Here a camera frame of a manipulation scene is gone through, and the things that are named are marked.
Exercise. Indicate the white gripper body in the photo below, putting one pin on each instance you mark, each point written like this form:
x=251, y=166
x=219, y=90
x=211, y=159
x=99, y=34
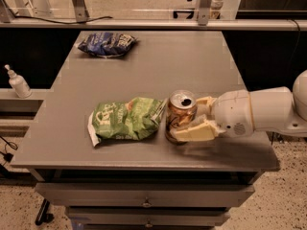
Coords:
x=232, y=111

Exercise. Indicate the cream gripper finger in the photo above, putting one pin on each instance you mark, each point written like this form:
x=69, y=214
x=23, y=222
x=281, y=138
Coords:
x=204, y=105
x=198, y=130

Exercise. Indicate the metal frame post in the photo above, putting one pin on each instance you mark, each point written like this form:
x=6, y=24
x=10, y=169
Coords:
x=203, y=11
x=81, y=12

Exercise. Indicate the white pump bottle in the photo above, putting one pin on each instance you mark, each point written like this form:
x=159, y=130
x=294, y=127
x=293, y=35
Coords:
x=18, y=84

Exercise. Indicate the grey drawer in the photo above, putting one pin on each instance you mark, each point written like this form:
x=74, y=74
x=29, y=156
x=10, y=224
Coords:
x=147, y=217
x=144, y=195

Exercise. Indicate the green jalapeno chip bag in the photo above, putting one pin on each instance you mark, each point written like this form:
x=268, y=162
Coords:
x=135, y=120

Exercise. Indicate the blue chip bag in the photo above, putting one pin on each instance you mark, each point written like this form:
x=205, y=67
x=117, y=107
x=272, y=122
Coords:
x=107, y=45

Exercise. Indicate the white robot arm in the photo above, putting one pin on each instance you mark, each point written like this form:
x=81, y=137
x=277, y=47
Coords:
x=282, y=110

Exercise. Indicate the lower grey drawer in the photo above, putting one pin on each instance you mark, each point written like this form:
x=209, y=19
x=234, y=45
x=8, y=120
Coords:
x=147, y=217

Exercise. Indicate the metal frame post left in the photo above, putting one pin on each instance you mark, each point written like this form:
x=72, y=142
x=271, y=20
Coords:
x=81, y=12

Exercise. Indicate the orange soda can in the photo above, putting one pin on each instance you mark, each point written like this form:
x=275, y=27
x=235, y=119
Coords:
x=181, y=110

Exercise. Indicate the metal frame post right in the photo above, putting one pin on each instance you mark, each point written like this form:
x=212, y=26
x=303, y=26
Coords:
x=203, y=11

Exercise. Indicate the top grey drawer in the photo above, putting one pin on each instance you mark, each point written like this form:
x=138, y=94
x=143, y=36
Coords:
x=144, y=195

